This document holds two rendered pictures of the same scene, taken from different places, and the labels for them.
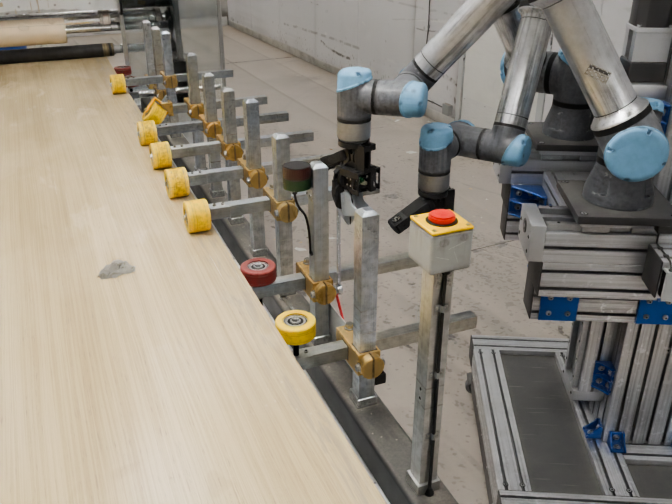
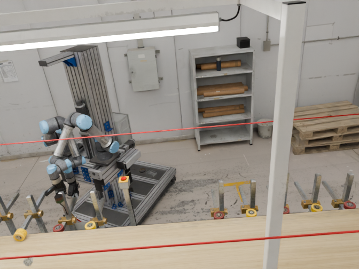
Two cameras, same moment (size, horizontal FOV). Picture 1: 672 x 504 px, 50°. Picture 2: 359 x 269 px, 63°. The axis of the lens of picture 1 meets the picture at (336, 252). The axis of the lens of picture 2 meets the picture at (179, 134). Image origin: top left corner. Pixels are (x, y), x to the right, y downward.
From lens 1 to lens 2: 1.63 m
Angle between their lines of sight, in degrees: 58
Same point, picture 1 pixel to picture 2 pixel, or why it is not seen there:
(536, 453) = (110, 220)
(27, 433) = not seen: outside the picture
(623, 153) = (113, 148)
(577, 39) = (96, 133)
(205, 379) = (99, 245)
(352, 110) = (56, 175)
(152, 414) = (104, 256)
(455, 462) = not seen: hidden behind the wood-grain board
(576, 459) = (117, 214)
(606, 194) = (106, 157)
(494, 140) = (77, 161)
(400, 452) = not seen: hidden behind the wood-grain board
